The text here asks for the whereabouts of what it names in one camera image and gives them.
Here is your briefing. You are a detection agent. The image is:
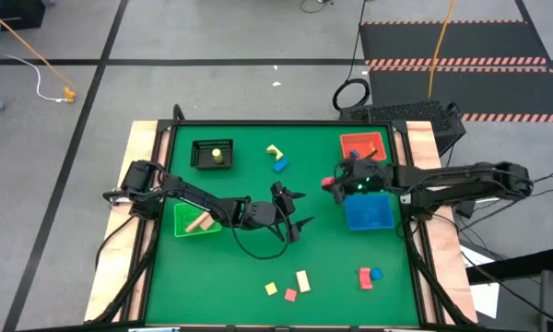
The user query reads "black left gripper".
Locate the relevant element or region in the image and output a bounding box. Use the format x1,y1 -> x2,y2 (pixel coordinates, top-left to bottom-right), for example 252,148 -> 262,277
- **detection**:
247,181 -> 315,244

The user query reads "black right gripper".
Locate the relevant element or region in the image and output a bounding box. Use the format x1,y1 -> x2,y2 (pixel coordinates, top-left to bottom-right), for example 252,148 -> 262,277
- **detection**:
333,159 -> 394,206

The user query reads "beige wooden block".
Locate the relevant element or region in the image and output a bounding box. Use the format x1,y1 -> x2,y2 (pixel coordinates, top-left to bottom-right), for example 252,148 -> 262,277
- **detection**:
295,269 -> 312,294

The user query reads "blue plastic basket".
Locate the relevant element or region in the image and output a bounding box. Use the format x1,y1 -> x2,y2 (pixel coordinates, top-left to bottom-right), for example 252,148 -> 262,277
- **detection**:
343,193 -> 396,232

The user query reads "green table mat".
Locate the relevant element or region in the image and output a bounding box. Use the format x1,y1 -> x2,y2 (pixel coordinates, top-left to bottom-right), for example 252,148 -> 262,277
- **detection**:
145,124 -> 421,327

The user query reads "red plastic basket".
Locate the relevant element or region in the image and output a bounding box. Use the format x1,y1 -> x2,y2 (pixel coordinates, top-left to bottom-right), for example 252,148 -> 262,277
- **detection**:
339,132 -> 388,163

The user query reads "black mesh computer case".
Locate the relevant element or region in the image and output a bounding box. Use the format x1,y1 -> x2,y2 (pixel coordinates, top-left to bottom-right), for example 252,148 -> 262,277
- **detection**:
339,100 -> 467,156

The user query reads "long wooden block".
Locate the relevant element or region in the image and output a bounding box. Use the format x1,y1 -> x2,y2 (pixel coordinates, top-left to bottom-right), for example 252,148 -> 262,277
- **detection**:
184,210 -> 211,234

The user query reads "black plastic basket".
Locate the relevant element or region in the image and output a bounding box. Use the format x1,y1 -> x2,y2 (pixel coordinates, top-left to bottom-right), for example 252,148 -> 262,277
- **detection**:
190,138 -> 235,172

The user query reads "green plastic basket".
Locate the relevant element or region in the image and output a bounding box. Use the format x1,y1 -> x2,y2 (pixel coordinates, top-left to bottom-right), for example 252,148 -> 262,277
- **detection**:
173,201 -> 223,240

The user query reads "white paper sheet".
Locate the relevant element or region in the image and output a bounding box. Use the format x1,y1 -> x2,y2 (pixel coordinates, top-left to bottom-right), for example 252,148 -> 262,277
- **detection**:
460,243 -> 501,320

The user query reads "black base bar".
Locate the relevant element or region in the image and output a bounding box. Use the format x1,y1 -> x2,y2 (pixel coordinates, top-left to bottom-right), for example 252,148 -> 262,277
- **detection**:
465,246 -> 553,285

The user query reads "black hazard-striped floor mat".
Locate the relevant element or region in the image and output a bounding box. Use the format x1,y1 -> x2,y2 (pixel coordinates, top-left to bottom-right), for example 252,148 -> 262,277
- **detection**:
359,19 -> 553,125

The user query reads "black cabinet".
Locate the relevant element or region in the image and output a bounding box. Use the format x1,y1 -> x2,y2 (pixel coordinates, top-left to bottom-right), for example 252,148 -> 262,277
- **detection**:
0,0 -> 47,35

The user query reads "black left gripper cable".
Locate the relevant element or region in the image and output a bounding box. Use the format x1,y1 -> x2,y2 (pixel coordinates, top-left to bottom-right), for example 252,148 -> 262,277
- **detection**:
229,202 -> 290,261

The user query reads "black table frame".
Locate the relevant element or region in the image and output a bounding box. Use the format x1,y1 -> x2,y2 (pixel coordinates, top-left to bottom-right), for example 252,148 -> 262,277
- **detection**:
85,103 -> 478,332

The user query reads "black coiled cable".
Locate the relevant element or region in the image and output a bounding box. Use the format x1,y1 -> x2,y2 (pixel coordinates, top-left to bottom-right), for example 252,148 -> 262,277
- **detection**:
332,0 -> 371,113

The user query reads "yellow hanging cable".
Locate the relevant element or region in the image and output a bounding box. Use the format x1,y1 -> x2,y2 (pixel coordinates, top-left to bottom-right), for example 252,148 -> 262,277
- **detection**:
427,0 -> 458,100

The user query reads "thin black cable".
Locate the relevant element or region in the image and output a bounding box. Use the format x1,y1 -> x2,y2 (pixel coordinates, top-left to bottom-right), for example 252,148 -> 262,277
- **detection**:
299,0 -> 335,15

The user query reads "orange extension cable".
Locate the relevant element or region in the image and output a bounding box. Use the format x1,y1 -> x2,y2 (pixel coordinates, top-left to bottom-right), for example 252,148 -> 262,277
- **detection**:
0,3 -> 77,104

